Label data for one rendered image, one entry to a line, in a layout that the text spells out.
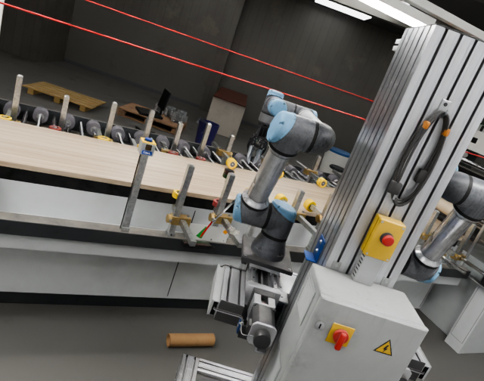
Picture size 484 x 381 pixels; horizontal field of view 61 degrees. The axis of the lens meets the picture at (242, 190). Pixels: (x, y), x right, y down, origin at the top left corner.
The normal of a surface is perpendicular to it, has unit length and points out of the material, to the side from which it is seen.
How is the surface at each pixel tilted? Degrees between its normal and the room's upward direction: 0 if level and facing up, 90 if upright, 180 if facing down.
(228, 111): 90
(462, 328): 90
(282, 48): 90
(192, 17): 90
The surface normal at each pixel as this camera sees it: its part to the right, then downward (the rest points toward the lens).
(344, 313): -0.03, 0.32
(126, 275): 0.36, 0.42
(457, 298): -0.87, -0.16
